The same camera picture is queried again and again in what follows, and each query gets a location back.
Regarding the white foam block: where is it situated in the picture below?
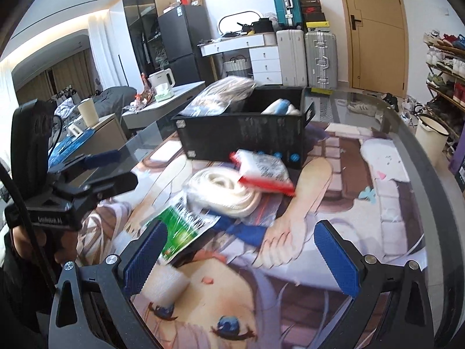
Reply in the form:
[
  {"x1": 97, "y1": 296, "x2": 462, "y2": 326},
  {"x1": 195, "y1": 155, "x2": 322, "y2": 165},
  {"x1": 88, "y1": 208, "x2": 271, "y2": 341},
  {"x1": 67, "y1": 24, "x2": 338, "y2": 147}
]
[{"x1": 140, "y1": 265, "x2": 190, "y2": 308}]

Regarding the green medicine packet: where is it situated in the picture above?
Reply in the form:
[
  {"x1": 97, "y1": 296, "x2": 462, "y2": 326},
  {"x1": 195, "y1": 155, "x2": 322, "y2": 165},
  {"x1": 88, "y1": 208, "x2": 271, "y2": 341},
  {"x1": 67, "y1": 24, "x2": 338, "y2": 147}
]
[{"x1": 154, "y1": 193, "x2": 220, "y2": 265}]

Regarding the white rope bag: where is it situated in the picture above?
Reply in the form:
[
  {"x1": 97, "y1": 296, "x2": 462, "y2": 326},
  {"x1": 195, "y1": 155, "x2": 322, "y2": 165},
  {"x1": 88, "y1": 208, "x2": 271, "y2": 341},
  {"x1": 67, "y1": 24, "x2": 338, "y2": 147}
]
[{"x1": 184, "y1": 166, "x2": 262, "y2": 218}]

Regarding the black cardboard box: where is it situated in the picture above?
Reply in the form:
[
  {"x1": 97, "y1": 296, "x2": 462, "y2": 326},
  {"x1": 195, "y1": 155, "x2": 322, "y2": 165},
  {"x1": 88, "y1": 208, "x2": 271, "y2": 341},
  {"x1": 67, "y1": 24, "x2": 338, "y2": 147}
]
[{"x1": 172, "y1": 85, "x2": 314, "y2": 169}]

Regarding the beige rope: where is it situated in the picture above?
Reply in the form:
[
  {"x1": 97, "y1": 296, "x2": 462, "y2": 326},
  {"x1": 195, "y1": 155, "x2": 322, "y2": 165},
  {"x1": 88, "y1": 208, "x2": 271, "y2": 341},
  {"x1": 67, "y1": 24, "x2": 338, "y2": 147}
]
[{"x1": 178, "y1": 76, "x2": 257, "y2": 117}]

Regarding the red white snack packet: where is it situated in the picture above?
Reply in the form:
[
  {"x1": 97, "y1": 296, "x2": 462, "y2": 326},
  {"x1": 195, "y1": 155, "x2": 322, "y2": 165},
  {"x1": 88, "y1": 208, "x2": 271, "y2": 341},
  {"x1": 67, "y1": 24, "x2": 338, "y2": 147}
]
[{"x1": 229, "y1": 149, "x2": 295, "y2": 196}]

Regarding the white plush toy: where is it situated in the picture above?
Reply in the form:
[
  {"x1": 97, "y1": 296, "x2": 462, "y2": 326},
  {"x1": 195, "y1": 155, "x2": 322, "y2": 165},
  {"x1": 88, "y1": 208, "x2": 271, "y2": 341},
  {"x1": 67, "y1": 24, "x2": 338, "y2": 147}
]
[{"x1": 262, "y1": 99, "x2": 300, "y2": 116}]

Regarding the person's left hand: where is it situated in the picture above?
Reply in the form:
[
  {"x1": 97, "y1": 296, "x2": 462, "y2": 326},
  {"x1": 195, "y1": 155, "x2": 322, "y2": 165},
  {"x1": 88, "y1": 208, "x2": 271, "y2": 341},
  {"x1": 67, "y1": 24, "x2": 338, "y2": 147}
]
[{"x1": 12, "y1": 226, "x2": 78, "y2": 265}]

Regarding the beige cup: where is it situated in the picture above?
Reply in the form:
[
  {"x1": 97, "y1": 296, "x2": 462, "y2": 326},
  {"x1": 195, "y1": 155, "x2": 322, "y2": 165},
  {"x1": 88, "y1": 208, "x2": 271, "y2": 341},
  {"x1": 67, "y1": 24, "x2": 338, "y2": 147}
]
[{"x1": 78, "y1": 98, "x2": 99, "y2": 128}]

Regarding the grey side table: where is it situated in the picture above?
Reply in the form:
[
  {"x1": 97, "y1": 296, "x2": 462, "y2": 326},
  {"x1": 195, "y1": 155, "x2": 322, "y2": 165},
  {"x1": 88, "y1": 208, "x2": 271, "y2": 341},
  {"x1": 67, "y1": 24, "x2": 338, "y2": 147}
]
[{"x1": 121, "y1": 81, "x2": 206, "y2": 130}]

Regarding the green tissue pack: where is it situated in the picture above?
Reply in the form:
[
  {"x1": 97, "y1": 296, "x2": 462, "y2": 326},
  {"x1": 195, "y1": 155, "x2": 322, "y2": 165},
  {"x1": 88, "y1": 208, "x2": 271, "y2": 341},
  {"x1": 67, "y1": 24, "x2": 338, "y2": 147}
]
[{"x1": 155, "y1": 83, "x2": 174, "y2": 102}]

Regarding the white electric kettle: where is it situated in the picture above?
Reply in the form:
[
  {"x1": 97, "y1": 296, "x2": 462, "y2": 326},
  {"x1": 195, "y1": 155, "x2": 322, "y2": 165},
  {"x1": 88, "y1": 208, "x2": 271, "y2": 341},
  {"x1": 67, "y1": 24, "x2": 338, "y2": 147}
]
[{"x1": 148, "y1": 68, "x2": 176, "y2": 91}]

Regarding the anime print desk mat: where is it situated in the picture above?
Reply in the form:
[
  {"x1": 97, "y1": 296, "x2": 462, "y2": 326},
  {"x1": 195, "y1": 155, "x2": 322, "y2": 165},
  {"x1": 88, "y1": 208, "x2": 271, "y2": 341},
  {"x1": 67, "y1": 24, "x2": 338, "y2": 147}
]
[{"x1": 77, "y1": 123, "x2": 425, "y2": 348}]

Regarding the white bucket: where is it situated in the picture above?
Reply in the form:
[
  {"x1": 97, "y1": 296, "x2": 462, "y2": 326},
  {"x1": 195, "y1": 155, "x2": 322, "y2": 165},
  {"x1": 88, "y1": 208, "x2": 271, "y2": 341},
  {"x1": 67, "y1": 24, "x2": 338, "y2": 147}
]
[{"x1": 415, "y1": 113, "x2": 449, "y2": 166}]

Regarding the black refrigerator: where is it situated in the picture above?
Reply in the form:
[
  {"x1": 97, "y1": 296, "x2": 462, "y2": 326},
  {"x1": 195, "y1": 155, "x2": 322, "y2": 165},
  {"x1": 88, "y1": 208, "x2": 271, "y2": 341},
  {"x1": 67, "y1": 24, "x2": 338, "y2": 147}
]
[{"x1": 158, "y1": 5, "x2": 214, "y2": 86}]

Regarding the woven laundry basket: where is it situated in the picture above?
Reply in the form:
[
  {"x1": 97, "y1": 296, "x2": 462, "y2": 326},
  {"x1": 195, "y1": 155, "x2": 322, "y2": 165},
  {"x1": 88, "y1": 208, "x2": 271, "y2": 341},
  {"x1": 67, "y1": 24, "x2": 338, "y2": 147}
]
[{"x1": 223, "y1": 55, "x2": 253, "y2": 78}]

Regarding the tall black cabinet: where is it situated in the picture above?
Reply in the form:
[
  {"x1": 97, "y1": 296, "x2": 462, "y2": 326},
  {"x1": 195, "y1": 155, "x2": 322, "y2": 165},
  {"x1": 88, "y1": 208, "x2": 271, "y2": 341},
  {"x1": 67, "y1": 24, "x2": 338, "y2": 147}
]
[{"x1": 122, "y1": 0, "x2": 176, "y2": 76}]

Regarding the white dresser desk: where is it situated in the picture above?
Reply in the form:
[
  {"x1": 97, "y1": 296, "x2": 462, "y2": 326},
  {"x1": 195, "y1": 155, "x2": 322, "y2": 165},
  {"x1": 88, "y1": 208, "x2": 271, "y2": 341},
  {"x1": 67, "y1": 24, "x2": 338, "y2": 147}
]
[{"x1": 198, "y1": 32, "x2": 282, "y2": 85}]

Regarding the oval mirror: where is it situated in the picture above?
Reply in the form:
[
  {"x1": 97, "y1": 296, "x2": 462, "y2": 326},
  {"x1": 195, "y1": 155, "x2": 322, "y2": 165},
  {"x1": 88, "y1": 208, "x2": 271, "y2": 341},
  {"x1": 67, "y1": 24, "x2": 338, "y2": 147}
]
[{"x1": 217, "y1": 10, "x2": 262, "y2": 36}]

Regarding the white suitcase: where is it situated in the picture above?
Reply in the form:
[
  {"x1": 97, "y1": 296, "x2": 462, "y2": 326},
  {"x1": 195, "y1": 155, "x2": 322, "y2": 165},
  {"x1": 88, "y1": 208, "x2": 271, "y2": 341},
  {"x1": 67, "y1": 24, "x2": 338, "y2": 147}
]
[{"x1": 276, "y1": 29, "x2": 307, "y2": 88}]

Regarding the wooden shoe rack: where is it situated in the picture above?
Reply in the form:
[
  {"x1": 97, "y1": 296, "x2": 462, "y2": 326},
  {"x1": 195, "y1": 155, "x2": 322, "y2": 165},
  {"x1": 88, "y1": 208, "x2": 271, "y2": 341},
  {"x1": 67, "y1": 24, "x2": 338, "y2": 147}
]
[{"x1": 423, "y1": 30, "x2": 464, "y2": 157}]

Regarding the silver suitcase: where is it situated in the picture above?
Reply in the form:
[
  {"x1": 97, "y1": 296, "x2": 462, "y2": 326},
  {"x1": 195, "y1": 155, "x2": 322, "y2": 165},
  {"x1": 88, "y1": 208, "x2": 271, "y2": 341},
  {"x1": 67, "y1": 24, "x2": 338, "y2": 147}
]
[{"x1": 305, "y1": 31, "x2": 338, "y2": 90}]

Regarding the teal suitcase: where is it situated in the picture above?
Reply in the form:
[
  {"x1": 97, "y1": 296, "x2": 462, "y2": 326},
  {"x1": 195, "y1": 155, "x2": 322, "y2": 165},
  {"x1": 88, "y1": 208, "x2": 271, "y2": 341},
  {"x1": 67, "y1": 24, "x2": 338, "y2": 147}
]
[{"x1": 273, "y1": 0, "x2": 303, "y2": 29}]

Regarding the stack of shoe boxes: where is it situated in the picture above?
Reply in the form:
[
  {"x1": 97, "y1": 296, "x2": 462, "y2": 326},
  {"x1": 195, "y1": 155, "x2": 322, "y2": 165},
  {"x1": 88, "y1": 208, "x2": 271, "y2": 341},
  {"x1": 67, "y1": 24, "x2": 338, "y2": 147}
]
[{"x1": 299, "y1": 0, "x2": 330, "y2": 31}]

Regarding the wooden door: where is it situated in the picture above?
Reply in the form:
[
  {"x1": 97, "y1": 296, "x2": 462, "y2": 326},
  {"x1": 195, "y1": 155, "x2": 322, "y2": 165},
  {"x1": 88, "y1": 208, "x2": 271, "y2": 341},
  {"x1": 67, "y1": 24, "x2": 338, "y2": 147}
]
[{"x1": 342, "y1": 0, "x2": 408, "y2": 97}]

